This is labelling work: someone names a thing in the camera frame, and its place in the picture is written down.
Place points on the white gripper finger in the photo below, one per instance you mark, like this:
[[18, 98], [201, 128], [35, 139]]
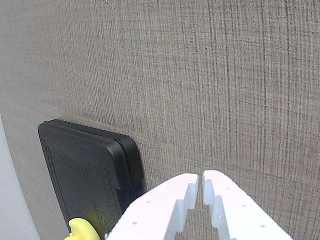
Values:
[[152, 215], [240, 212]]

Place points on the yellow rubber duck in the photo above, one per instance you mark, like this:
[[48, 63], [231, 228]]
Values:
[[82, 230]]

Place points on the black plastic case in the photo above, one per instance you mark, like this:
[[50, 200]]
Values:
[[82, 170]]

